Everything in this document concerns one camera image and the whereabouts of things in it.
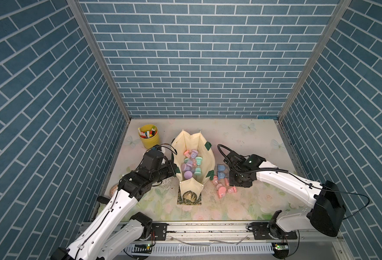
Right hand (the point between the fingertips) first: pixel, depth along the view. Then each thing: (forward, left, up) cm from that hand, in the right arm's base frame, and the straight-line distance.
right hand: (233, 183), depth 81 cm
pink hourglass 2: (-1, +1, -6) cm, 6 cm away
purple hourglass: (+16, +22, 0) cm, 27 cm away
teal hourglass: (+6, +19, -2) cm, 20 cm away
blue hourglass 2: (+6, +6, -5) cm, 10 cm away
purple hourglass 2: (+7, +26, 0) cm, 27 cm away
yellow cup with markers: (+23, +49, +6) cm, 55 cm away
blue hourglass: (-1, +8, +17) cm, 19 cm away
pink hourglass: (+17, +26, -2) cm, 31 cm away
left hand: (+1, +25, +12) cm, 28 cm away
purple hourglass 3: (+2, +24, +1) cm, 24 cm away
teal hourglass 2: (+14, +26, -4) cm, 30 cm away
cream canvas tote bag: (-6, +20, +6) cm, 22 cm away
